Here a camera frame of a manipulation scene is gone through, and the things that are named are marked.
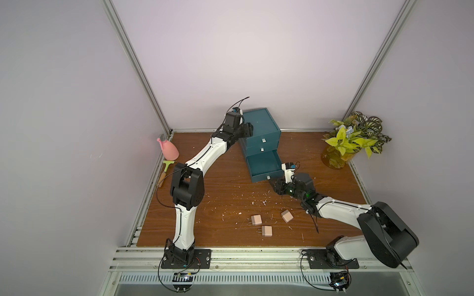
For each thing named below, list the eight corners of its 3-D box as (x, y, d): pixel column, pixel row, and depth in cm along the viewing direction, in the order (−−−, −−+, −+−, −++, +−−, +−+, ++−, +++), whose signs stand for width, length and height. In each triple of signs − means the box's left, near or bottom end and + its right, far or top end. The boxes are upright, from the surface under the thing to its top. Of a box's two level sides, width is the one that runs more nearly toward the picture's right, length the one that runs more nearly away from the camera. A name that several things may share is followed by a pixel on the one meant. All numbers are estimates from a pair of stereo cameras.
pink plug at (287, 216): (286, 224, 84) (287, 222, 82) (280, 214, 86) (280, 213, 85) (293, 219, 85) (294, 218, 83) (286, 210, 88) (287, 208, 86)
